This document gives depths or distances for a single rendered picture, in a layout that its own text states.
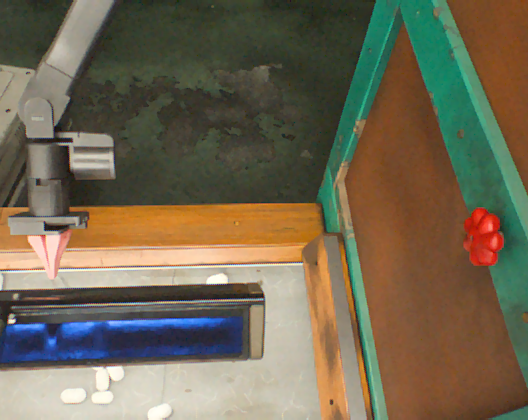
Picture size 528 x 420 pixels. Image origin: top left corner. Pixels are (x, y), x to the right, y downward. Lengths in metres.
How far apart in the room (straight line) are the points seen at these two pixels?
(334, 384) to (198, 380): 0.22
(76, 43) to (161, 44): 1.68
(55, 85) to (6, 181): 0.83
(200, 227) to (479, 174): 0.58
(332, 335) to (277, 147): 1.35
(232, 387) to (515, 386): 0.49
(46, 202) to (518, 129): 0.62
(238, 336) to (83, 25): 0.49
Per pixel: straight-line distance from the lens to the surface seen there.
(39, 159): 0.77
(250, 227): 0.90
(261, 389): 0.82
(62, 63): 0.76
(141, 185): 1.90
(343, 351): 0.72
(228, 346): 0.49
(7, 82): 1.65
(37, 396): 0.86
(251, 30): 2.51
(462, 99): 0.45
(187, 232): 0.89
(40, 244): 0.79
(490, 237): 0.37
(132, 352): 0.50
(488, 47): 0.45
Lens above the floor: 1.54
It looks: 58 degrees down
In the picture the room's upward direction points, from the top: 8 degrees clockwise
